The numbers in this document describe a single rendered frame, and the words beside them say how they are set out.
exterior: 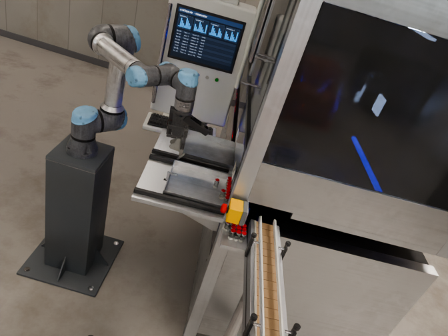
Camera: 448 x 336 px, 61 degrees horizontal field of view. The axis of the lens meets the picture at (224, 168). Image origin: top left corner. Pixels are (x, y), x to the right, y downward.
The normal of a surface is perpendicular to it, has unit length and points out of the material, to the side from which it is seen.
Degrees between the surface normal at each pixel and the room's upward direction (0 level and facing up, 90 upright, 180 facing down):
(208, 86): 90
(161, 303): 0
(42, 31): 90
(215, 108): 90
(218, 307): 90
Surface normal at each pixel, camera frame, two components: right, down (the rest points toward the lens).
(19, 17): -0.14, 0.51
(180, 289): 0.25, -0.81
